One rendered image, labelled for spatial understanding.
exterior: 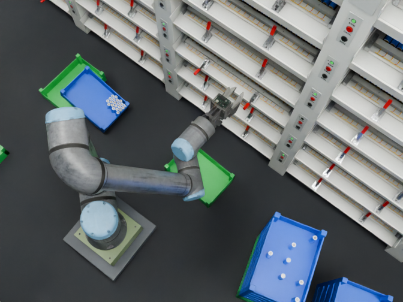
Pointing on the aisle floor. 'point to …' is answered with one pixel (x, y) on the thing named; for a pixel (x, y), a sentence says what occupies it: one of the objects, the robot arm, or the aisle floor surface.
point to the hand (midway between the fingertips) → (237, 93)
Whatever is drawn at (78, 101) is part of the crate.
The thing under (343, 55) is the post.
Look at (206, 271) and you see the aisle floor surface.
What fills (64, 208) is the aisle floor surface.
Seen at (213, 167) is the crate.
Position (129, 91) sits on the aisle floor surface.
